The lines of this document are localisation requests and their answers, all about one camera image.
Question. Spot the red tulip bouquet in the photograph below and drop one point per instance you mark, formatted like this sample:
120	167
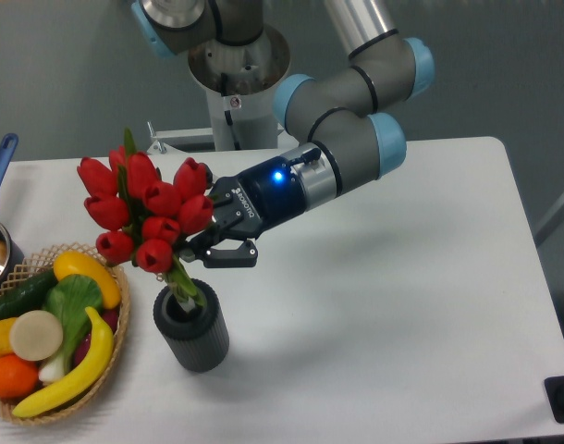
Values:
146	219

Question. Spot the white metal mounting bracket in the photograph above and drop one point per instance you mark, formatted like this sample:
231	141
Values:
202	140

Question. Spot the woven wicker basket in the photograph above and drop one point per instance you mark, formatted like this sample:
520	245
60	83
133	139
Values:
38	263

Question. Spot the beige round slice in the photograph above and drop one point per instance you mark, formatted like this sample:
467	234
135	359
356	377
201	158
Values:
36	335

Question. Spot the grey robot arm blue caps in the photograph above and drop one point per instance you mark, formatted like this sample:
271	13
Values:
344	136

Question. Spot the dark red radish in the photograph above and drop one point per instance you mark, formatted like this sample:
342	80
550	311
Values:
111	318

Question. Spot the yellow banana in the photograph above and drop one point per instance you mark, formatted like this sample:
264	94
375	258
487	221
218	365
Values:
77	380

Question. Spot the white frame at right edge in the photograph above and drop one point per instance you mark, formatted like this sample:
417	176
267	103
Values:
549	222

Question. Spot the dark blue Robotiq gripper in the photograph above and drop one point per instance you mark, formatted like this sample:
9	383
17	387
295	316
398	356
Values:
245	206

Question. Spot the orange fruit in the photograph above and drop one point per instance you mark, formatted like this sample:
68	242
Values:
18	378

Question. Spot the dark grey ribbed vase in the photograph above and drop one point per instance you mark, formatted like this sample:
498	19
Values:
199	340

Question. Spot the green cucumber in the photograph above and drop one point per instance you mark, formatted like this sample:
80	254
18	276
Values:
28	295

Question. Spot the green bok choy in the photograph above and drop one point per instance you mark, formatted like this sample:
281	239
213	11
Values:
67	301

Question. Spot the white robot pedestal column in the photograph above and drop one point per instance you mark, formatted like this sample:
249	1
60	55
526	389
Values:
240	83

